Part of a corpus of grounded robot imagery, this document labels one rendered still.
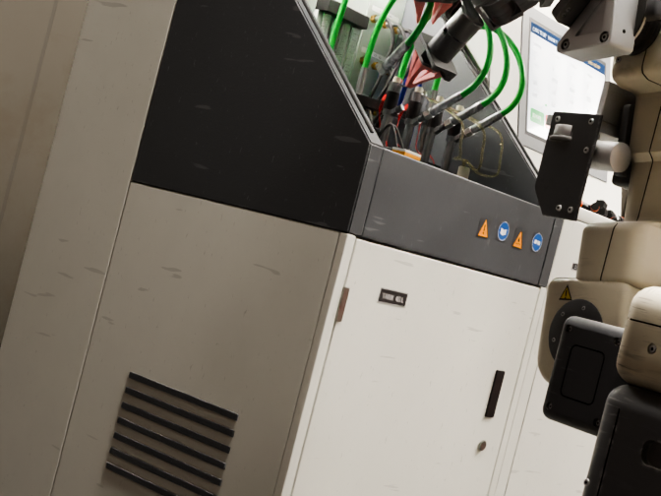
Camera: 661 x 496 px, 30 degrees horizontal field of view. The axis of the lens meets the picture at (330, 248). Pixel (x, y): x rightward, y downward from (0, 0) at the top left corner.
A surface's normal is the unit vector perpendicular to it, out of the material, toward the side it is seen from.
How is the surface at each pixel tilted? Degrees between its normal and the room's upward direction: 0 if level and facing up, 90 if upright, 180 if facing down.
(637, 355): 90
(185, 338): 90
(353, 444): 90
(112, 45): 90
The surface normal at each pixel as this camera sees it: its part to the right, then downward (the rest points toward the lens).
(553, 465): 0.74, 0.19
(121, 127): -0.62, -0.16
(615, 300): -0.80, -0.20
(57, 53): 0.55, 0.14
